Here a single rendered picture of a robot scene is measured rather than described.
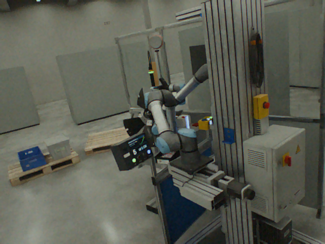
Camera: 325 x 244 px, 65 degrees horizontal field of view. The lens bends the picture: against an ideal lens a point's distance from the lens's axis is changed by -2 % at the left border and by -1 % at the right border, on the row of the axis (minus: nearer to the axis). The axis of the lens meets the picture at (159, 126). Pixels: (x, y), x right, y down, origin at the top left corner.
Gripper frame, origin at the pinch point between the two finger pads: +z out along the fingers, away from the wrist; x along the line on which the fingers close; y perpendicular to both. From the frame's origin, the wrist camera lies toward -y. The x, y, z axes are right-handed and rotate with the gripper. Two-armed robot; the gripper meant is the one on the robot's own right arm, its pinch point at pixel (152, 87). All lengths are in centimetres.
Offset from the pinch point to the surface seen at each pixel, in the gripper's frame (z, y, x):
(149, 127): 4.9, 38.6, -9.6
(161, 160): -17, 62, -31
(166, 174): -32, 65, -47
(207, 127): -46, 45, 14
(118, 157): -23, 31, -88
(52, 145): 271, 103, 47
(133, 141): -29, 23, -76
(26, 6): 1047, -310, 602
